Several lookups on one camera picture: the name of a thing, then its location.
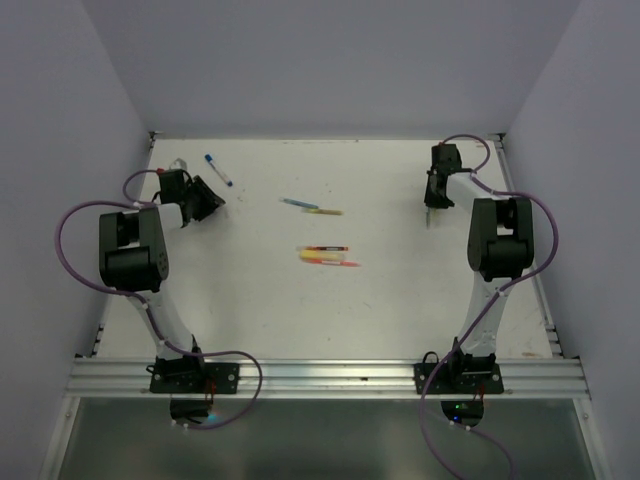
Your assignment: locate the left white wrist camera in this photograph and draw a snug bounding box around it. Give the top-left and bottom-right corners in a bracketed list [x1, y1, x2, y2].
[169, 158, 188, 171]

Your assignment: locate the aluminium front rail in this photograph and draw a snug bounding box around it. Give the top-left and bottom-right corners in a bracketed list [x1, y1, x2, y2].
[64, 358, 589, 400]

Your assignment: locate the dark red pen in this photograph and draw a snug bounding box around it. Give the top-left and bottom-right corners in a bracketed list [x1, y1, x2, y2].
[297, 246, 349, 252]

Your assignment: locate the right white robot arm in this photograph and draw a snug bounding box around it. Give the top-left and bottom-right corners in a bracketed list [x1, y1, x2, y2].
[415, 143, 534, 394]

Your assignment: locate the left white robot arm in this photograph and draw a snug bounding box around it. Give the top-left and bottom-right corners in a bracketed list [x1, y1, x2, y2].
[99, 168, 225, 393]

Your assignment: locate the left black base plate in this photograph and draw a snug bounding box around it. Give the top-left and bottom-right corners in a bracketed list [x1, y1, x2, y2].
[146, 356, 240, 395]

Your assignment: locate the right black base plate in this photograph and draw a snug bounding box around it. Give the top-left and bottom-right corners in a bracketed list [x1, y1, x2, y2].
[413, 363, 505, 395]

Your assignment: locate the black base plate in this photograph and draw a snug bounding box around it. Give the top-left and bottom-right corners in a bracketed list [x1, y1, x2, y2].
[146, 356, 240, 395]
[413, 363, 505, 395]

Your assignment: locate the blue highlighter pen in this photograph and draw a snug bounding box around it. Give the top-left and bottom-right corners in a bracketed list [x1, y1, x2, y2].
[279, 197, 320, 210]

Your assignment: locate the fat yellow highlighter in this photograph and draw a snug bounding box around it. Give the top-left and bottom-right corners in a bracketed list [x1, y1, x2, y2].
[299, 250, 345, 263]

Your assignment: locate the yellow gold highlighter pen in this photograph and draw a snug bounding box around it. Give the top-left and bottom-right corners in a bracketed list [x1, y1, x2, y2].
[302, 208, 344, 216]

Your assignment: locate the blue white marker pen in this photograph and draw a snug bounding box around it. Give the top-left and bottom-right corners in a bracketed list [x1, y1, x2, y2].
[204, 154, 233, 187]

